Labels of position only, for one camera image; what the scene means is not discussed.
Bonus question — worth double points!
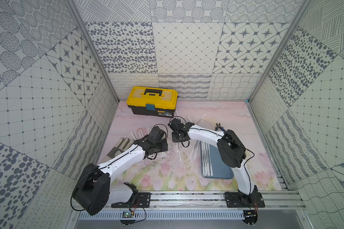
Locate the left controller board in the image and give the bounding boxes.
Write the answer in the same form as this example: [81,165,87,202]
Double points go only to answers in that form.
[121,211,134,220]

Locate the yellow black toolbox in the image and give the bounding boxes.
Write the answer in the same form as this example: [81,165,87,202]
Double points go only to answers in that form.
[127,86,178,118]

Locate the right controller board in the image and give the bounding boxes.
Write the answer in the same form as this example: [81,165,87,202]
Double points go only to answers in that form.
[242,211,258,226]

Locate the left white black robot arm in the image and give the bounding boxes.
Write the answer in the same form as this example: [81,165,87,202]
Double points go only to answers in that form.
[70,125,168,215]

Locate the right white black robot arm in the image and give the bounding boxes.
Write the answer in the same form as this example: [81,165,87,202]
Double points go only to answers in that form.
[168,118,258,199]

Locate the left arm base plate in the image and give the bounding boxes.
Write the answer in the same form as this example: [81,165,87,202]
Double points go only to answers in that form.
[111,192,151,209]

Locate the blue handled pliers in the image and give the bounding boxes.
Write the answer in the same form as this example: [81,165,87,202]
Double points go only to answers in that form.
[215,123,226,132]

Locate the pink floral table mat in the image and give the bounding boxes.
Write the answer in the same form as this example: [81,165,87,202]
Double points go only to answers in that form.
[99,101,282,191]

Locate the aluminium mounting rail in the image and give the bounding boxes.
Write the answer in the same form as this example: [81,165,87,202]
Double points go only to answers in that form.
[149,190,305,210]

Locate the blue plastic storage tray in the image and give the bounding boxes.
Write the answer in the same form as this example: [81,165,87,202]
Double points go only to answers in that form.
[201,142,234,179]

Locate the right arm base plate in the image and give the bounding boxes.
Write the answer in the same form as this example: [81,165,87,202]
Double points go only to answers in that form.
[223,192,265,208]

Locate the controller board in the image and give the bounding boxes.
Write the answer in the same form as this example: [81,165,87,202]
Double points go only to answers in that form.
[121,211,134,220]
[242,211,258,226]

